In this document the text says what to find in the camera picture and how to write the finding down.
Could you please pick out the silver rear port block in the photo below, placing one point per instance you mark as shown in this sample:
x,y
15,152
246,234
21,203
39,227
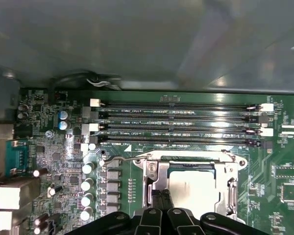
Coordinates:
x,y
0,220
7,195

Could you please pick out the silver square CPU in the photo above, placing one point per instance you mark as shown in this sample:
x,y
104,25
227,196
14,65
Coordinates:
x,y
196,188

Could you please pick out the blue topped capacitor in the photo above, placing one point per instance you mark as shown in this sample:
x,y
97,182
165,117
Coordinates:
x,y
64,125
63,114

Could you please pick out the small silver capacitor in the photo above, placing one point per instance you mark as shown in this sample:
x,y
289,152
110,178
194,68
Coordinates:
x,y
92,146

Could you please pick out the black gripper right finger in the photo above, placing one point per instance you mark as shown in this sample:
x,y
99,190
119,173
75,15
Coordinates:
x,y
186,222

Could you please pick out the large silver capacitor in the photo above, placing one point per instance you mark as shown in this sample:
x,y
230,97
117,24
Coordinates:
x,y
86,214
88,168
87,185
87,200

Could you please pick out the grey square choke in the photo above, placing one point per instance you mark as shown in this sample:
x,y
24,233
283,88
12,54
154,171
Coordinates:
x,y
113,197
113,186
114,166
113,175
113,207

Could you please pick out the green motherboard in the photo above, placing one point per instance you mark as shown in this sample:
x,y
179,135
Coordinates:
x,y
262,169

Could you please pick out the black lying capacitor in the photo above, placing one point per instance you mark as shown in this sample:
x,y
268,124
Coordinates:
x,y
40,172
55,190
41,220
39,230

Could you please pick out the thin metal locking lever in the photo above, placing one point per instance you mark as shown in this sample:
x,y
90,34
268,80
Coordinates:
x,y
117,158

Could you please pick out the metal socket cover frame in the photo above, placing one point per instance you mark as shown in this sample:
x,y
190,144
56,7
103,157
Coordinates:
x,y
163,177

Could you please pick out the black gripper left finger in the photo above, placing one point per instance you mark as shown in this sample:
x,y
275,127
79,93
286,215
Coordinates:
x,y
148,222

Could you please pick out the black open PC case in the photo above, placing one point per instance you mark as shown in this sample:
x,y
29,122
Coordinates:
x,y
112,36

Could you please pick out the grey rear port block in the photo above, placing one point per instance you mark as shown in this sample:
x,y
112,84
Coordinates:
x,y
1,134

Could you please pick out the blue rear port connector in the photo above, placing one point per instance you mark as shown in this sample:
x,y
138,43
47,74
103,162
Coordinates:
x,y
17,156

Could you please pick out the metal CPU socket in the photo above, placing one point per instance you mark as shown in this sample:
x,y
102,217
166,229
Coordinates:
x,y
231,159

